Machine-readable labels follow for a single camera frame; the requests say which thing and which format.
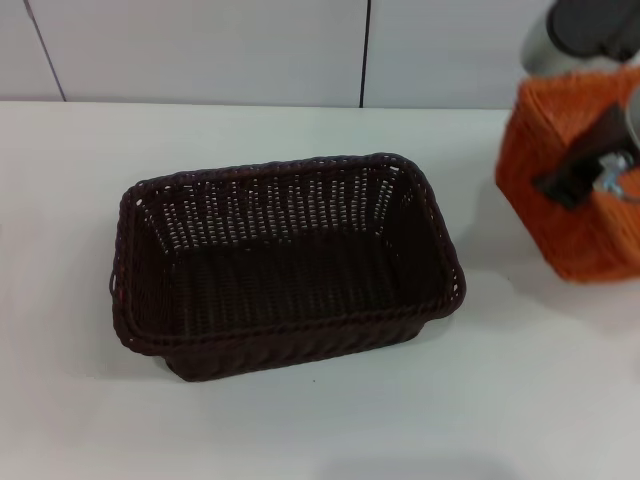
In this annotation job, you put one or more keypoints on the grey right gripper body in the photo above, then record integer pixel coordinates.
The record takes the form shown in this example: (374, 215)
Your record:
(634, 125)

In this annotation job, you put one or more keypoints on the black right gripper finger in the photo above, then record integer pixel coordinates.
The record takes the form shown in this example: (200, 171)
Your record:
(575, 170)

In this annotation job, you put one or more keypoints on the orange woven basket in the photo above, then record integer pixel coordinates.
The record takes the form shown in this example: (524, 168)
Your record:
(555, 130)

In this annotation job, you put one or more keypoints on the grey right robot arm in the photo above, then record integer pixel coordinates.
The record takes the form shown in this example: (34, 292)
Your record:
(580, 30)

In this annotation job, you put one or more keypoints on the dark brown woven basket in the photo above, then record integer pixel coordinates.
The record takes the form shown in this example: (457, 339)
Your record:
(300, 280)

